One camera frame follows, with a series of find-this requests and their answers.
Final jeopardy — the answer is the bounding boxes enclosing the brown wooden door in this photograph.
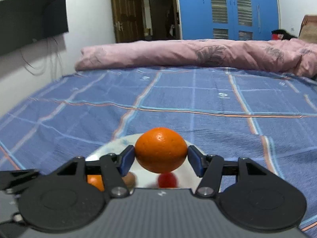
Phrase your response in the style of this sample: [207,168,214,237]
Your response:
[111,0,182,42]

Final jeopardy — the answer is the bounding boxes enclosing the black red clothing heap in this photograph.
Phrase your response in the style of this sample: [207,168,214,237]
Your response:
[271,29,297,40]

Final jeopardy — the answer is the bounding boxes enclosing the red cherry tomato left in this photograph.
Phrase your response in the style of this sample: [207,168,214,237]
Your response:
[158,173,178,189]

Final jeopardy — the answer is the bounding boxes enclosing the hanging television cables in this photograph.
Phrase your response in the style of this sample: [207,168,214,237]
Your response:
[19,33,65,81]

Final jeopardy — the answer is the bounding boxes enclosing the black wall television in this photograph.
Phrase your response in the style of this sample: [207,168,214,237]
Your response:
[0,0,69,55]

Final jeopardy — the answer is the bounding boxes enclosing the brown kiwi fruit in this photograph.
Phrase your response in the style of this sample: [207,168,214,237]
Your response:
[122,171,136,189]

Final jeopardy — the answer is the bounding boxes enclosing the brown pillow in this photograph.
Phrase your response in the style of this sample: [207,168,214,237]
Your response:
[299,22,317,43]

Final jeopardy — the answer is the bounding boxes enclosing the wooden headboard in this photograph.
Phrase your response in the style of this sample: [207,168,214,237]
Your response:
[299,14,317,35]

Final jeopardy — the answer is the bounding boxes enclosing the blue plaid bed sheet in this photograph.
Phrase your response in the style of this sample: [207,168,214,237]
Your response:
[1,67,316,237]

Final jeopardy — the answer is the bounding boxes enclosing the blue wardrobe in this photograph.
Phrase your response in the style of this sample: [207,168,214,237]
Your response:
[179,0,279,41]

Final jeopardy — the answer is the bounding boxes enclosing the pink rolled duvet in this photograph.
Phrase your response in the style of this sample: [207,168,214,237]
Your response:
[75,38,316,78]

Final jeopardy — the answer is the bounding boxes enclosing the large orange mandarin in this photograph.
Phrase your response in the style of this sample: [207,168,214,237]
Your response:
[135,127,187,174]

